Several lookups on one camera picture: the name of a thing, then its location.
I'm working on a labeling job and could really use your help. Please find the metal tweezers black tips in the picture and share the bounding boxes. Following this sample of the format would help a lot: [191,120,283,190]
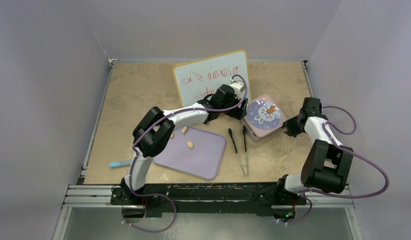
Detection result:
[227,126,249,177]

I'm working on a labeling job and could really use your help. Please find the silver metal box lid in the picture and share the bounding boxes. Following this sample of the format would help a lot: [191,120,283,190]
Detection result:
[245,94,287,122]

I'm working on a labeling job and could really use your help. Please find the lilac plastic tray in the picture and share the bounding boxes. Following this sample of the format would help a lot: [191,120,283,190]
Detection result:
[153,127,226,180]

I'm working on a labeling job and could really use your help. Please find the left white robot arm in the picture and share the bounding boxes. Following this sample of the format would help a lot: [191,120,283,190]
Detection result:
[120,83,248,205]

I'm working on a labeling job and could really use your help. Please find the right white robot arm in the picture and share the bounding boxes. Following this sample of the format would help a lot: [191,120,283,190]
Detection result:
[274,97,353,204]

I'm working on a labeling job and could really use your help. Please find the beige square chocolate top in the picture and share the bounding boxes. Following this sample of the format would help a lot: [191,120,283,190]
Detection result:
[181,126,188,135]

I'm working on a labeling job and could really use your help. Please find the white oval chocolate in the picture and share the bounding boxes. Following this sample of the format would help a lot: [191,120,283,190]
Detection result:
[187,141,194,149]

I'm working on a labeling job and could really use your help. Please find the yellow framed whiteboard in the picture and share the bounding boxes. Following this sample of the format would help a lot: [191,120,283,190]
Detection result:
[173,49,251,107]

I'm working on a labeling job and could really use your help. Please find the light blue marker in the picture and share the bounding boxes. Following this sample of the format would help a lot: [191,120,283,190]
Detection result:
[109,160,132,169]

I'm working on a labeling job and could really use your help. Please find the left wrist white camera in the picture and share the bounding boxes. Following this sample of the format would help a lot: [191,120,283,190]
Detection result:
[229,81,246,100]

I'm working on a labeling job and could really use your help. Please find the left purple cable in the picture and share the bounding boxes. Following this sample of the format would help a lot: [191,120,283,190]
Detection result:
[129,74,249,200]

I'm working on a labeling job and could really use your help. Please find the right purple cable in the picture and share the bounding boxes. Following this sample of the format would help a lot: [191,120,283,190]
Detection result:
[298,105,390,200]

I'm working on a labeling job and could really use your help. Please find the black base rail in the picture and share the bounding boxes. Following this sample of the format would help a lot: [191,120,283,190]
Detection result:
[110,179,306,220]

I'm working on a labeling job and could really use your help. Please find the lower purple cable loop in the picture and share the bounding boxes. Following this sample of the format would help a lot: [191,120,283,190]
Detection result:
[121,192,177,233]

